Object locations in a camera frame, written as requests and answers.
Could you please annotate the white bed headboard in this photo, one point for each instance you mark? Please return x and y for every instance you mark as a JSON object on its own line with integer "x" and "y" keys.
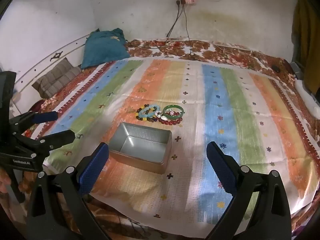
{"x": 37, "y": 65}

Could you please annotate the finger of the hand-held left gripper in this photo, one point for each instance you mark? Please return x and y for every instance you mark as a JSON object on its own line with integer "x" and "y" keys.
{"x": 47, "y": 116}
{"x": 61, "y": 139}

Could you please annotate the silver metal tin box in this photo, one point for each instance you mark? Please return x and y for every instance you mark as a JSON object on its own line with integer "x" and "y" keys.
{"x": 140, "y": 142}

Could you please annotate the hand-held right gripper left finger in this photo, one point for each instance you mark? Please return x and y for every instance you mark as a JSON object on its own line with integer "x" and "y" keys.
{"x": 95, "y": 170}

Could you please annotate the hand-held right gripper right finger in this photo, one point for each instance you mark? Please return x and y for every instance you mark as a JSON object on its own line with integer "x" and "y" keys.
{"x": 222, "y": 170}

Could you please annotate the striped colourful bedspread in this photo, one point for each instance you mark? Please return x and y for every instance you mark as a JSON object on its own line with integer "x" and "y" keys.
{"x": 200, "y": 48}

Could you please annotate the striped colourful mat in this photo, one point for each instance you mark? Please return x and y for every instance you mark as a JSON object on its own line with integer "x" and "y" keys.
{"x": 225, "y": 92}

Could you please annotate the grey striped pillow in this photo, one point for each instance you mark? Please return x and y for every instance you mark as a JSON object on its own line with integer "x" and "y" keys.
{"x": 55, "y": 77}

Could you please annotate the yellow hanging cloth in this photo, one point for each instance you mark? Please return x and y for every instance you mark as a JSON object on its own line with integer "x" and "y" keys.
{"x": 305, "y": 30}

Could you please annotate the teal pillow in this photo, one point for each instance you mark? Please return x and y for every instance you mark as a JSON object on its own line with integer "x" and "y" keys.
{"x": 105, "y": 47}

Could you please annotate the green jade bangle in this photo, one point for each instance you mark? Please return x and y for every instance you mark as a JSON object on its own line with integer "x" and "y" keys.
{"x": 181, "y": 113}

